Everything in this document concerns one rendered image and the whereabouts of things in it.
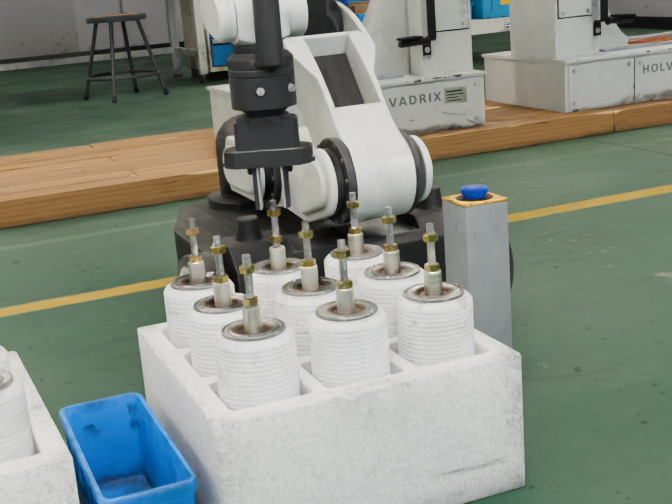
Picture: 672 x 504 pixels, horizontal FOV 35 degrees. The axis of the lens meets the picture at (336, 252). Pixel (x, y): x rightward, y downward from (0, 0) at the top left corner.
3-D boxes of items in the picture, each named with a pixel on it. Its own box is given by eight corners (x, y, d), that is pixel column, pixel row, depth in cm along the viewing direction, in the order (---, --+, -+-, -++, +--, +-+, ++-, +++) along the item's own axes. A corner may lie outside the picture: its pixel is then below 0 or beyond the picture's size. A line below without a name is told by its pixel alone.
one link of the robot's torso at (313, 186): (229, 135, 211) (320, 140, 168) (323, 122, 219) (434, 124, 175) (239, 213, 214) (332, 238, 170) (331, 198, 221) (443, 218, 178)
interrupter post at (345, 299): (336, 317, 128) (334, 291, 128) (337, 311, 131) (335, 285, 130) (356, 316, 128) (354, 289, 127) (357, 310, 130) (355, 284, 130)
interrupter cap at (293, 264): (296, 277, 146) (295, 272, 146) (244, 277, 148) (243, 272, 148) (312, 262, 153) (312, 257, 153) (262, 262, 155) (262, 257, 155)
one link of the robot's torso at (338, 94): (326, 244, 176) (240, 45, 200) (421, 227, 183) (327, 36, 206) (346, 186, 164) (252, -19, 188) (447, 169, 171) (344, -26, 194)
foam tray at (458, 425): (151, 444, 157) (136, 327, 152) (392, 387, 171) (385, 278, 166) (231, 571, 122) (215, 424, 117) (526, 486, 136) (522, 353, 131)
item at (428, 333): (388, 430, 139) (378, 296, 134) (438, 406, 145) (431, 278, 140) (443, 451, 132) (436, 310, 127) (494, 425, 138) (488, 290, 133)
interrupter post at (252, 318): (253, 328, 127) (250, 301, 126) (268, 331, 125) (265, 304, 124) (239, 334, 125) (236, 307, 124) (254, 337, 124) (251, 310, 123)
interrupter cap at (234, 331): (252, 318, 130) (252, 313, 130) (299, 328, 126) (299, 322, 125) (207, 337, 125) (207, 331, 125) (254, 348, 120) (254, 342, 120)
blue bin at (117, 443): (69, 490, 144) (56, 408, 141) (149, 471, 148) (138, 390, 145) (114, 603, 117) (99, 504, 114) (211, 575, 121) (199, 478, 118)
